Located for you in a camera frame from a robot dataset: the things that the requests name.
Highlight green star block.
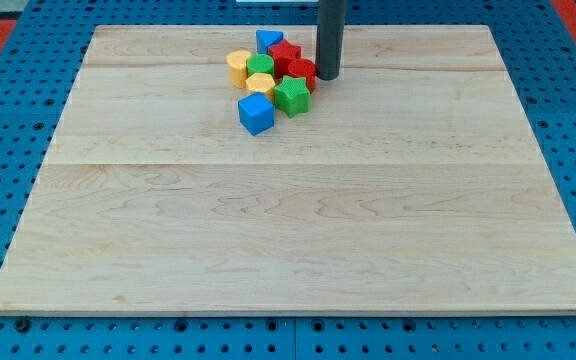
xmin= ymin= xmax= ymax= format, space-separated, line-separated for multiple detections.
xmin=275 ymin=75 xmax=311 ymax=118

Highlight red star block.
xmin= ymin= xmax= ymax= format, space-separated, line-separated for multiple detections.
xmin=268 ymin=40 xmax=302 ymax=78

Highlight blue cube block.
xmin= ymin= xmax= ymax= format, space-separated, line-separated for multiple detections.
xmin=237 ymin=92 xmax=275 ymax=136

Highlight yellow hexagon block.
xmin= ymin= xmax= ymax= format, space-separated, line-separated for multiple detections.
xmin=245 ymin=73 xmax=276 ymax=103

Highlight red cylinder block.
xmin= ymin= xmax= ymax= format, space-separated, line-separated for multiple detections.
xmin=287 ymin=58 xmax=317 ymax=92

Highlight green cylinder block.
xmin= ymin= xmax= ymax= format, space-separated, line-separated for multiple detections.
xmin=246 ymin=54 xmax=275 ymax=77

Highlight light wooden board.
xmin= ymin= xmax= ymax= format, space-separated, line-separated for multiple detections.
xmin=0 ymin=25 xmax=576 ymax=317

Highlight yellow rounded block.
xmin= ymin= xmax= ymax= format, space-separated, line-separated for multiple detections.
xmin=226 ymin=50 xmax=252 ymax=88

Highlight blue triangle block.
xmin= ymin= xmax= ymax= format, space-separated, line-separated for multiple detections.
xmin=255 ymin=29 xmax=284 ymax=54

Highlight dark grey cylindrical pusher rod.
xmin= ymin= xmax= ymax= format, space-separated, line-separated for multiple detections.
xmin=315 ymin=0 xmax=346 ymax=81

